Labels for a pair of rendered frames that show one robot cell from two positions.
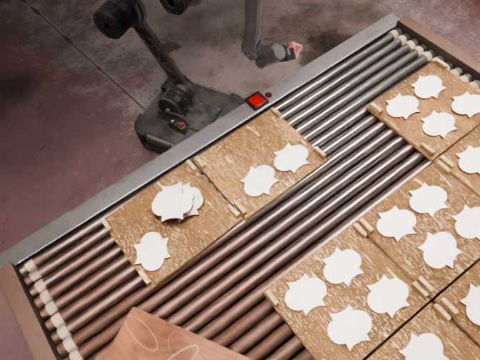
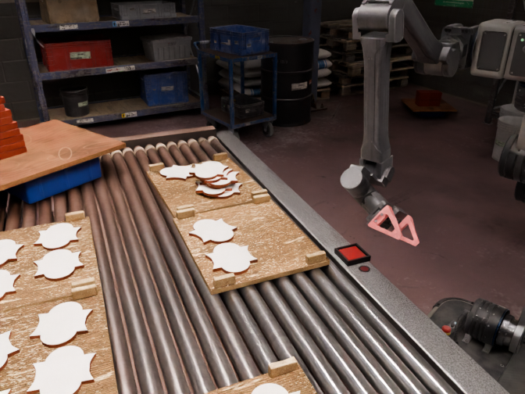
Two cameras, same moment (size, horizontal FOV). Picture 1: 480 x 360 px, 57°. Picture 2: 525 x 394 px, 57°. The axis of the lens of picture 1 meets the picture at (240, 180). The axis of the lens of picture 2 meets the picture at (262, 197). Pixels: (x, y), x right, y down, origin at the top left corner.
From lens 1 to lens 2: 1.91 m
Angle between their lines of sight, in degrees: 71
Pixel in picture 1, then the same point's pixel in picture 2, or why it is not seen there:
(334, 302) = (30, 252)
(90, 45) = not seen: outside the picture
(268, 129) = (291, 251)
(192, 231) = (183, 191)
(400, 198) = (93, 343)
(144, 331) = (101, 145)
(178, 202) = (208, 171)
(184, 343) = (74, 155)
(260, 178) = (215, 231)
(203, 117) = not seen: hidden behind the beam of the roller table
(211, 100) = (515, 383)
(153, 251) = (177, 171)
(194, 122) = not seen: hidden behind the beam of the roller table
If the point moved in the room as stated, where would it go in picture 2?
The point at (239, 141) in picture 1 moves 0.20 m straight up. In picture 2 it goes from (280, 228) to (282, 170)
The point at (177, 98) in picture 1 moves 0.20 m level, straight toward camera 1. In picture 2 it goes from (483, 313) to (434, 314)
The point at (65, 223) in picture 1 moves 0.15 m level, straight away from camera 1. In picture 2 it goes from (239, 149) to (267, 143)
